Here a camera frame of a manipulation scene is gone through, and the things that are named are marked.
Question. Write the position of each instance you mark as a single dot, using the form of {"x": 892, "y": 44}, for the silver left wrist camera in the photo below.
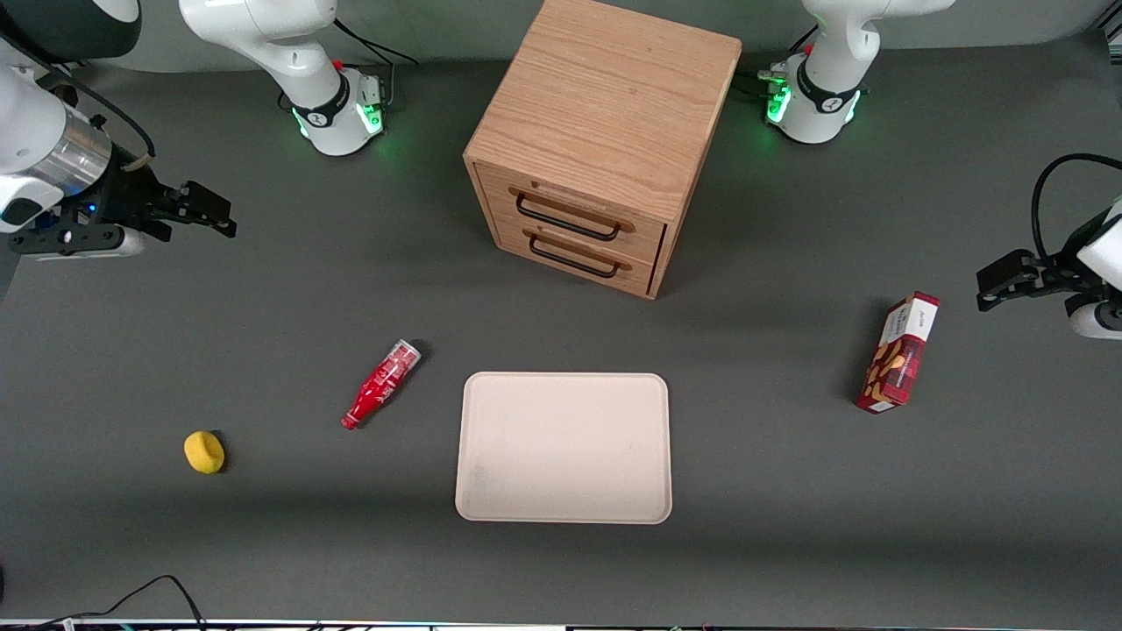
{"x": 1096, "y": 320}

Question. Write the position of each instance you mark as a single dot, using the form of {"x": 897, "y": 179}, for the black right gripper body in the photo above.
{"x": 131, "y": 197}

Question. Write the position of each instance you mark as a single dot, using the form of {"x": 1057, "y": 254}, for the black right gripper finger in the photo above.
{"x": 209, "y": 200}
{"x": 206, "y": 225}

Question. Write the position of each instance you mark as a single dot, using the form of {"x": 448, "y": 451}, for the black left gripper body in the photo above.
{"x": 1054, "y": 265}

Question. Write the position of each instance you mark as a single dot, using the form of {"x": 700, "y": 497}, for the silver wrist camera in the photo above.
{"x": 1096, "y": 320}
{"x": 79, "y": 241}

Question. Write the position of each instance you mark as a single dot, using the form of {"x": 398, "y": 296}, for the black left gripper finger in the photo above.
{"x": 1008, "y": 296}
{"x": 1008, "y": 265}

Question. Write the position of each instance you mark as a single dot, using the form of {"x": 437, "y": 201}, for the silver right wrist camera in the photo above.
{"x": 79, "y": 241}

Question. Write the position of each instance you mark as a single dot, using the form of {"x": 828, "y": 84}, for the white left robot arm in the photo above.
{"x": 824, "y": 96}

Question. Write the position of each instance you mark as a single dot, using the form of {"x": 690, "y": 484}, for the beige plastic tray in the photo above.
{"x": 563, "y": 447}

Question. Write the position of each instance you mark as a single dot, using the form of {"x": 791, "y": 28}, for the wooden drawer cabinet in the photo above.
{"x": 605, "y": 96}

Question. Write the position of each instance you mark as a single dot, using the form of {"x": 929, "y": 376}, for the yellow round sponge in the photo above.
{"x": 204, "y": 452}

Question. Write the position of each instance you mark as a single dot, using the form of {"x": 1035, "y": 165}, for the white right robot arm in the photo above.
{"x": 289, "y": 53}

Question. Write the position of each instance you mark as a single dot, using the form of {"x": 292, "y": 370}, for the red snack box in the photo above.
{"x": 898, "y": 355}

